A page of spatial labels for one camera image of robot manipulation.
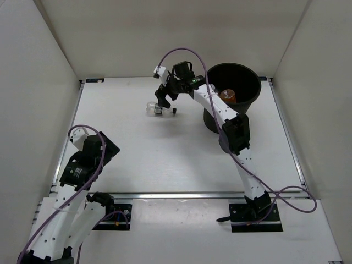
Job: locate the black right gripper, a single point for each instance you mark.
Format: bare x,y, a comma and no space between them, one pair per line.
162,95

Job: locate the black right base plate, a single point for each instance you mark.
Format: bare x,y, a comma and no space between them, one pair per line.
242,220

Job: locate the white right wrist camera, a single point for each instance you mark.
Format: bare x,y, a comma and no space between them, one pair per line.
161,73

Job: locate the black round bin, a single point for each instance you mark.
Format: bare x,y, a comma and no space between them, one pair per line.
239,78

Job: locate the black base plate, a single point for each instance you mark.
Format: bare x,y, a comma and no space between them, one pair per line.
118,218
242,220

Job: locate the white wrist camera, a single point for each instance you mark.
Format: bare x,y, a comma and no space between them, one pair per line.
78,136
161,73

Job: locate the clear bottle black label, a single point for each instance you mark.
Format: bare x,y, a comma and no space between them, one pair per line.
153,109

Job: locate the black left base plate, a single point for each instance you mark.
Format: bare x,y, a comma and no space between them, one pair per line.
118,218

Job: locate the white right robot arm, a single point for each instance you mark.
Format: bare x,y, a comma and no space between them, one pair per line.
234,138

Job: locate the orange bottle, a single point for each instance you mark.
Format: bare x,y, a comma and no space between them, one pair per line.
228,96

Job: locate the dark table label sticker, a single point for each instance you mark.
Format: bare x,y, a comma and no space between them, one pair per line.
95,80

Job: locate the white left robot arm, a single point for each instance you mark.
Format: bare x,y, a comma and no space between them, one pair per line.
75,213

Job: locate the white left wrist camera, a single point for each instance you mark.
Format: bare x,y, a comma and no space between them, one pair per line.
78,136

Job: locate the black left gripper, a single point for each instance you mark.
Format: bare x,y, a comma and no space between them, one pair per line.
110,150

